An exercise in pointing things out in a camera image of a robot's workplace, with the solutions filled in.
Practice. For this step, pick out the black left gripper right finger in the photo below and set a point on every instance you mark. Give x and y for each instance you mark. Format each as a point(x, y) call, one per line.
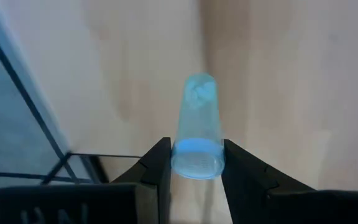
point(275, 202)

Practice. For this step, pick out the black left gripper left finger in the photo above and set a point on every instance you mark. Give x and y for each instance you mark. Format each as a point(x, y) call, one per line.
point(104, 202)

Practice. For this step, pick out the green medicine bottle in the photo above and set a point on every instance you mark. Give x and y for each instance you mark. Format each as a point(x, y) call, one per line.
point(199, 124)

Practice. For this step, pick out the wooden shelf with black frame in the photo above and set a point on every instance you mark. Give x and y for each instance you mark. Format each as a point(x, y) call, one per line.
point(69, 153)

